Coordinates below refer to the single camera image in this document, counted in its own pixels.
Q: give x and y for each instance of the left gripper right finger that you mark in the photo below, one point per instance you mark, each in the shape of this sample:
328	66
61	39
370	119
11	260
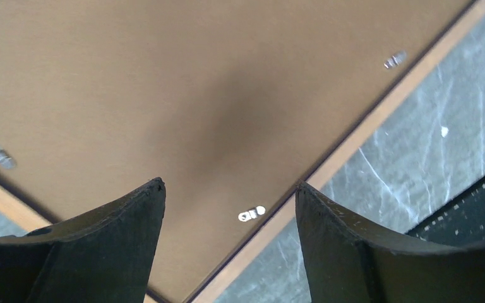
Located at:
349	258

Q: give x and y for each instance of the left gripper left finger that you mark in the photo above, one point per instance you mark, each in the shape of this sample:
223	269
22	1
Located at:
103	255

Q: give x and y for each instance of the blue picture frame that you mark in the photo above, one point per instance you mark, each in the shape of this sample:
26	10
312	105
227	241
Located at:
231	103

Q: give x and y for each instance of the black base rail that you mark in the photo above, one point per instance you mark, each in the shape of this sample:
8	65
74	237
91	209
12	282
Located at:
460	222

